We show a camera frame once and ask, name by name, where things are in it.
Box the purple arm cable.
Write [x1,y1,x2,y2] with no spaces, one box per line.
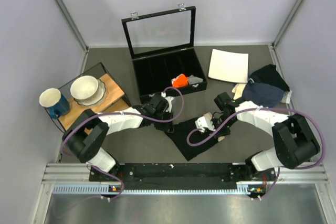
[186,107,327,200]
[60,87,184,200]

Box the white cloth in pile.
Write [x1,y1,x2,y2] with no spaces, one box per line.
[281,90,292,104]

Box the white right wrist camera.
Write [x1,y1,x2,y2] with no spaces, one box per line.
[195,113,215,133]

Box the grey rolled underwear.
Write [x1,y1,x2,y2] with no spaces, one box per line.
[188,75,203,85]

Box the orange rolled underwear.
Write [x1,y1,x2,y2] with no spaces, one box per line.
[171,73,189,88]

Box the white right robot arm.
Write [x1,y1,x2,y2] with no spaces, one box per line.
[214,92,321,180]

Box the white ceramic bowl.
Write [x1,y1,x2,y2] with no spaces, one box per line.
[70,76,99,100]

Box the navy blue underwear in pile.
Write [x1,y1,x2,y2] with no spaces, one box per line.
[242,78,285,108]

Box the blue mug white inside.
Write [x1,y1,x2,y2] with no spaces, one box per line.
[39,88,70,119]

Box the beige cloth in pile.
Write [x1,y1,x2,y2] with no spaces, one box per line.
[232,83,247,100]

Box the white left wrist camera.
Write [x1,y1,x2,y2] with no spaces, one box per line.
[161,91,174,113]

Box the white square plate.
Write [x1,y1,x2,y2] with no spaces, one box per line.
[208,49,249,83]

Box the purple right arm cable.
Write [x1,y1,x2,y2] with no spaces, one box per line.
[186,107,327,200]

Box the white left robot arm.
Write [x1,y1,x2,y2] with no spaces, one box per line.
[62,93,174,180]

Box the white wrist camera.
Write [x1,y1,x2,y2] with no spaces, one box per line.
[195,113,215,133]
[161,91,174,113]

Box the grey slotted cable duct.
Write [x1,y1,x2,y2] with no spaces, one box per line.
[52,183,256,196]

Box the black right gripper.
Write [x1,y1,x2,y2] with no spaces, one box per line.
[207,114,236,138]

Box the black glass-lid storage box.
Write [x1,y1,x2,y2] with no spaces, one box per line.
[121,4,207,103]

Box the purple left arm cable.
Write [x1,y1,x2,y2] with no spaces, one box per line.
[60,87,184,200]

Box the white scalloped saucer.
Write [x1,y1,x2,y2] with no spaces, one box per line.
[74,79,106,108]

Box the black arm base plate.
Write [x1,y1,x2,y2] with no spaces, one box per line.
[89,163,253,190]

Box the black underwear in pile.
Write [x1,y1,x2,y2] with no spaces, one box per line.
[248,64,290,92]

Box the black underwear beige waistband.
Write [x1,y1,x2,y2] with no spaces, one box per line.
[164,112,226,162]

